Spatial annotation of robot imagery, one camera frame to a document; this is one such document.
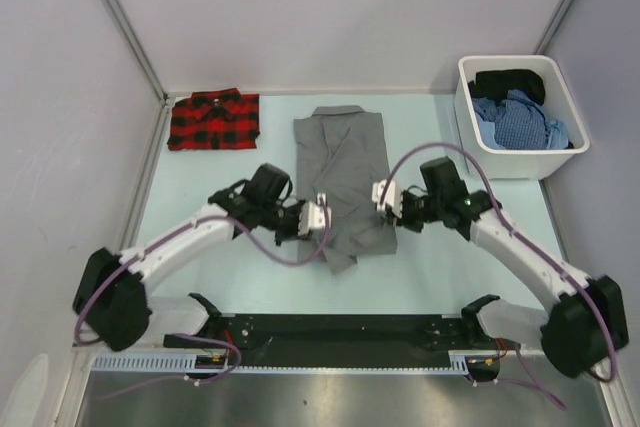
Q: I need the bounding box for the grey long sleeve shirt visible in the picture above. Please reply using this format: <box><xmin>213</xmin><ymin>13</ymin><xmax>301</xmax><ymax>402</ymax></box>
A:
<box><xmin>293</xmin><ymin>105</ymin><xmax>397</xmax><ymax>275</ymax></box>

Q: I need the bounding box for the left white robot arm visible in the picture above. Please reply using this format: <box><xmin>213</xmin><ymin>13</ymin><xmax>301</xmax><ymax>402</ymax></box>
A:
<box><xmin>72</xmin><ymin>163</ymin><xmax>327</xmax><ymax>352</ymax></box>

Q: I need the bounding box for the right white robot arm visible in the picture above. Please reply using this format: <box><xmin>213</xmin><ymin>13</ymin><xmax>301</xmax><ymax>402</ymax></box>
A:
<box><xmin>372</xmin><ymin>157</ymin><xmax>629</xmax><ymax>378</ymax></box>

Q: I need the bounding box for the red black plaid shirt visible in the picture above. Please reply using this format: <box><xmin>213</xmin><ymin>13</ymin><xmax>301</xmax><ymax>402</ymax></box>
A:
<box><xmin>167</xmin><ymin>88</ymin><xmax>260</xmax><ymax>152</ymax></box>

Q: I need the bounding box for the blue checked shirt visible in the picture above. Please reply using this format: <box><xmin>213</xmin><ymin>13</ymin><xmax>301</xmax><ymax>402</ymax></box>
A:
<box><xmin>472</xmin><ymin>89</ymin><xmax>548</xmax><ymax>150</ymax></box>

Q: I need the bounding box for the white plastic bin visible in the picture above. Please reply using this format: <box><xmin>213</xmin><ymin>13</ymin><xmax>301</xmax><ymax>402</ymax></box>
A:
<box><xmin>453</xmin><ymin>55</ymin><xmax>590</xmax><ymax>180</ymax></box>

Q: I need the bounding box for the black shirt in bin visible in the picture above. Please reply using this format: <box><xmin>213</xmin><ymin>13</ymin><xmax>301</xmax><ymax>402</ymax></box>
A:
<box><xmin>468</xmin><ymin>69</ymin><xmax>546</xmax><ymax>105</ymax></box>

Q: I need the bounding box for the light blue shirt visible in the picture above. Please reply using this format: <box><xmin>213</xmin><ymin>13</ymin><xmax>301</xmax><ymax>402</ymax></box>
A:
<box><xmin>543</xmin><ymin>117</ymin><xmax>573</xmax><ymax>150</ymax></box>

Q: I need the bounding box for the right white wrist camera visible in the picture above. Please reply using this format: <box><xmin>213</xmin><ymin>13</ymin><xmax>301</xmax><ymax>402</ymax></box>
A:
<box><xmin>371</xmin><ymin>180</ymin><xmax>403</xmax><ymax>219</ymax></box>

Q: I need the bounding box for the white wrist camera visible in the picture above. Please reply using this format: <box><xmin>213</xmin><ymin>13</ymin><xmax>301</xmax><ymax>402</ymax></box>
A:
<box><xmin>298</xmin><ymin>193</ymin><xmax>332</xmax><ymax>238</ymax></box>
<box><xmin>371</xmin><ymin>180</ymin><xmax>403</xmax><ymax>219</ymax></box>

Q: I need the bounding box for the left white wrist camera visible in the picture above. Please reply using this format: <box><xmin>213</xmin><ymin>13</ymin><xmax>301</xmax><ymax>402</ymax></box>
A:
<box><xmin>298</xmin><ymin>193</ymin><xmax>332</xmax><ymax>238</ymax></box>

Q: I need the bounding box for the aluminium frame rail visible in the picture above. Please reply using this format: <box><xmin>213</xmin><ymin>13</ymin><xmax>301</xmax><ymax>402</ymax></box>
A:
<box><xmin>69</xmin><ymin>314</ymin><xmax>614</xmax><ymax>354</ymax></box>

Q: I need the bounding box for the white slotted cable duct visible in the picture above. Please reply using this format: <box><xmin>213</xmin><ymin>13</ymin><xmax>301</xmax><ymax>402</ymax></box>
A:
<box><xmin>91</xmin><ymin>352</ymin><xmax>469</xmax><ymax>376</ymax></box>

